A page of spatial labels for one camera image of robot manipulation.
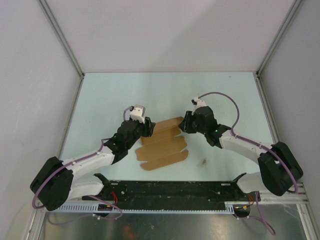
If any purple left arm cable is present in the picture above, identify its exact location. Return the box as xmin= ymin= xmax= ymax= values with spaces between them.
xmin=31 ymin=106 xmax=133 ymax=225

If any aluminium corner post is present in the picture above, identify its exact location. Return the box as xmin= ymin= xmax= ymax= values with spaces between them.
xmin=37 ymin=0 xmax=84 ymax=79
xmin=256 ymin=0 xmax=305 ymax=77

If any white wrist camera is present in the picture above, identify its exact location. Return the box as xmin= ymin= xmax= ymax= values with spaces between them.
xmin=129 ymin=104 xmax=146 ymax=124
xmin=191 ymin=97 xmax=207 ymax=113

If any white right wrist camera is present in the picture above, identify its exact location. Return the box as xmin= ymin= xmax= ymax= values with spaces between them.
xmin=191 ymin=97 xmax=207 ymax=113

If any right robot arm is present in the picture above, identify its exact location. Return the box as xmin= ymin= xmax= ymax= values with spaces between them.
xmin=179 ymin=106 xmax=303 ymax=201

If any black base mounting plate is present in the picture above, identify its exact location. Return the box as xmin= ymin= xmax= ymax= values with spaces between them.
xmin=97 ymin=180 xmax=256 ymax=210

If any right aluminium corner post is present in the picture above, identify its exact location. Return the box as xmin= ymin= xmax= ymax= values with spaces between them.
xmin=256 ymin=0 xmax=305 ymax=77

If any grey slotted cable duct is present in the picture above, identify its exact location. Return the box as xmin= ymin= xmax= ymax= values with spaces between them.
xmin=52 ymin=202 xmax=235 ymax=215

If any left aluminium corner post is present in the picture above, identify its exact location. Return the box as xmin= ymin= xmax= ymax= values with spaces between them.
xmin=37 ymin=0 xmax=84 ymax=79

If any brown cardboard box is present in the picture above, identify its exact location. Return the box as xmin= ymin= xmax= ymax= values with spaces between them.
xmin=135 ymin=116 xmax=189 ymax=171

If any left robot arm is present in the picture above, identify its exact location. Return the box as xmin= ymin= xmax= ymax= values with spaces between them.
xmin=30 ymin=117 xmax=156 ymax=211

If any aluminium frame rail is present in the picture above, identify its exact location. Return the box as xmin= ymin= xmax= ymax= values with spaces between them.
xmin=36 ymin=182 xmax=309 ymax=203

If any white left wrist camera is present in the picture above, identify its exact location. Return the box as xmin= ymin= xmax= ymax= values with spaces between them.
xmin=129 ymin=104 xmax=146 ymax=124

